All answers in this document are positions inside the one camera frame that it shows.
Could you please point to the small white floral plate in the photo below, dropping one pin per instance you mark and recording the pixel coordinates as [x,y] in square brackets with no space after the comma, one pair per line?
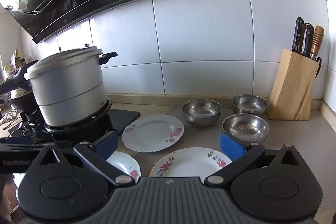
[123,163]

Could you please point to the black gas stove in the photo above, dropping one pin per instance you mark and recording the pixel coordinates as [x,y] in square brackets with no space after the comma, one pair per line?
[123,117]

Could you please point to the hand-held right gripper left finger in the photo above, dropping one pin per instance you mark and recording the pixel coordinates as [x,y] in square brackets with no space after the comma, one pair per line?
[107,144]

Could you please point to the white patterned cloth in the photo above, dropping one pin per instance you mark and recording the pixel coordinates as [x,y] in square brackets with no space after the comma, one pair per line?
[8,117]

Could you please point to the condiment bottles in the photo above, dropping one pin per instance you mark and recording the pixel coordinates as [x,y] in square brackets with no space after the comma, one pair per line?
[14,64]

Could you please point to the wooden knife block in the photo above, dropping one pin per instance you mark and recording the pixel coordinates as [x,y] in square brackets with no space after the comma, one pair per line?
[292,87]

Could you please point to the steel bowl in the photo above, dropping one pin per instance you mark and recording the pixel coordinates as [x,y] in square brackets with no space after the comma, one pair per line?
[245,128]
[201,111]
[249,105]

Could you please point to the silver pressure cooker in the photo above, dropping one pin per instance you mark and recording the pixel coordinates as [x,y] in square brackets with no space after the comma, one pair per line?
[68,92]

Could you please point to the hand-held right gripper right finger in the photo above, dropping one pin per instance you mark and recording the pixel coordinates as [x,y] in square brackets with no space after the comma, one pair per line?
[232,147]

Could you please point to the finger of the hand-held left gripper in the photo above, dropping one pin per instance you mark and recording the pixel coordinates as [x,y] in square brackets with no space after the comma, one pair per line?
[21,140]

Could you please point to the black wok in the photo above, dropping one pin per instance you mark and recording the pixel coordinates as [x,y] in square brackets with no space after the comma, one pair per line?
[18,102]

